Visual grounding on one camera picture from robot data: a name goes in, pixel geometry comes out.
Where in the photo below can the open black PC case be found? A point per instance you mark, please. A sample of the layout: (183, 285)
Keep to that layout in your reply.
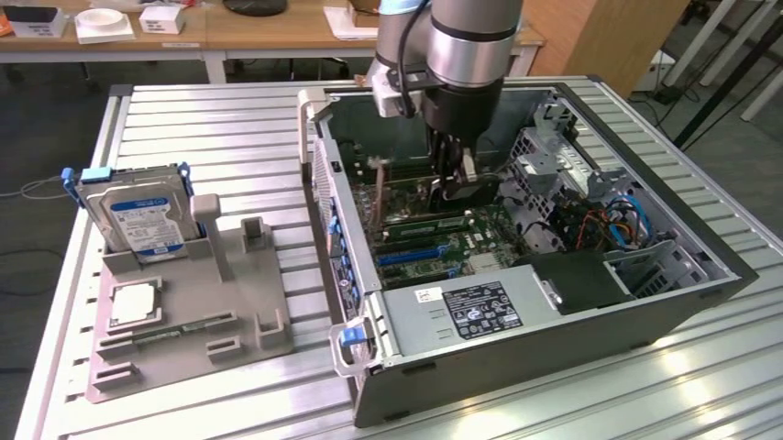
(521, 380)

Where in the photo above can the silver CPU chip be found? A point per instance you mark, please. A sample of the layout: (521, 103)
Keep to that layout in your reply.
(135, 302)

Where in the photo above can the orange box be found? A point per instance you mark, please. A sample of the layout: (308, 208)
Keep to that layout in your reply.
(4, 23)

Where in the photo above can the grey parts rack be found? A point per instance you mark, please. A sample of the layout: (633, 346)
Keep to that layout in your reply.
(183, 298)

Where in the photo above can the green motherboard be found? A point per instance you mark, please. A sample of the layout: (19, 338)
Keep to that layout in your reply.
(490, 229)

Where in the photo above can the metal disk bay bracket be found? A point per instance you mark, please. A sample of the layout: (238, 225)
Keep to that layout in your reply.
(654, 270)

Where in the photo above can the grey power supply unit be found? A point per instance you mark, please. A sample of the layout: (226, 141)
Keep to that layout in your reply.
(429, 321)

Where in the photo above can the blue card retention clip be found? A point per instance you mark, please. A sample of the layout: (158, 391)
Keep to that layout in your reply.
(334, 227)
(342, 263)
(350, 284)

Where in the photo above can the silver chipset heatsink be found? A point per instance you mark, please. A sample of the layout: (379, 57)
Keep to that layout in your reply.
(483, 262)

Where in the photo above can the white table frame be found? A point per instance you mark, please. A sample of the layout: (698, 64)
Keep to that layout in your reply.
(702, 46)

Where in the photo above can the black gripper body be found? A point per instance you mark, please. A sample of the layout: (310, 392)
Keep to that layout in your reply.
(462, 110)

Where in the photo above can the blue case latch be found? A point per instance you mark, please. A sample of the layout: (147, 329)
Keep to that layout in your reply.
(351, 337)

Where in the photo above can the metal disk bay cage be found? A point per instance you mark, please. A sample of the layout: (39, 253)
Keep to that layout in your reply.
(538, 165)

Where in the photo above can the white box black lid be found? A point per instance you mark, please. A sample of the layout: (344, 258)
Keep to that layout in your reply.
(36, 23)

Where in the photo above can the black bowl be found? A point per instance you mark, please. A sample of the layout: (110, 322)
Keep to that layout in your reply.
(254, 7)

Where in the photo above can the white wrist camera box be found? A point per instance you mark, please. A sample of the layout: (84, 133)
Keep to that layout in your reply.
(389, 98)

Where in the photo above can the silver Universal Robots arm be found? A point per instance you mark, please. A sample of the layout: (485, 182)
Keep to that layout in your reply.
(471, 46)

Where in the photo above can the hard disk in blue carrier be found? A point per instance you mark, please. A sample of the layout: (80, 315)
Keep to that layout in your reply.
(140, 215)

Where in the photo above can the wooden cabinet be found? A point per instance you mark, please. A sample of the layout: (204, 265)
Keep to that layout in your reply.
(599, 46)

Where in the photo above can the white paper stack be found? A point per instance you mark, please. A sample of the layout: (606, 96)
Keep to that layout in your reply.
(348, 32)

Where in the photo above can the green RAM stick white label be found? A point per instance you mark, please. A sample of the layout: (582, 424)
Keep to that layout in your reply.
(422, 229)

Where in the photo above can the blue expansion slot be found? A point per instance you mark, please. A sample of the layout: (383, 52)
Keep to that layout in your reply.
(410, 256)

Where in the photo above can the graphics card with bracket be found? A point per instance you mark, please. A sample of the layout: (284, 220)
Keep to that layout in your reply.
(469, 191)

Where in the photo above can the black stand leg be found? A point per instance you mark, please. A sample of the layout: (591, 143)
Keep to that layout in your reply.
(729, 91)

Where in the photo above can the small white box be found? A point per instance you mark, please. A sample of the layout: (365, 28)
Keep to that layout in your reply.
(162, 20)

